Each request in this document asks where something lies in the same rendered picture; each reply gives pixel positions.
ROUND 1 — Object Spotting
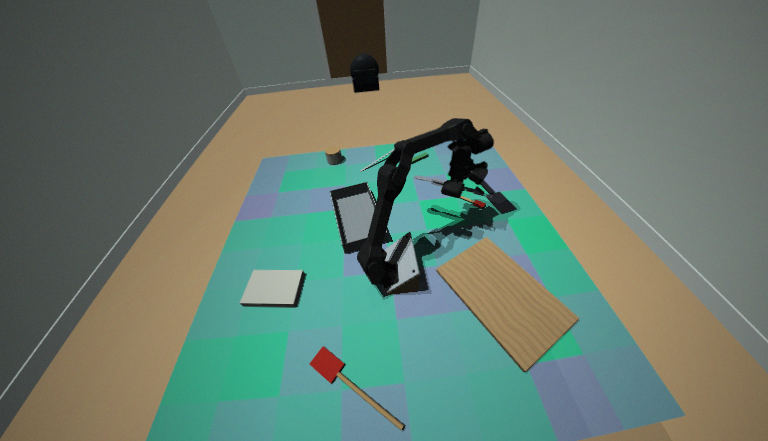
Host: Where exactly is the black spatula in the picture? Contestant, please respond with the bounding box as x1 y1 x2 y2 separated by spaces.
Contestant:
480 180 517 214

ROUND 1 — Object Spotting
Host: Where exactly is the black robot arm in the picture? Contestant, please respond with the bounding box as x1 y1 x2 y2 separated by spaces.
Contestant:
357 118 494 288

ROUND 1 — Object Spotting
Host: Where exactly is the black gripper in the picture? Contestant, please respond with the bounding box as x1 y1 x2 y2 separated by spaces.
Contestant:
441 158 472 198

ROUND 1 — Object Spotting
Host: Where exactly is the grey cylinder with tan top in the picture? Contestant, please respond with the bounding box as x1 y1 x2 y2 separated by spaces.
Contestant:
325 146 342 165

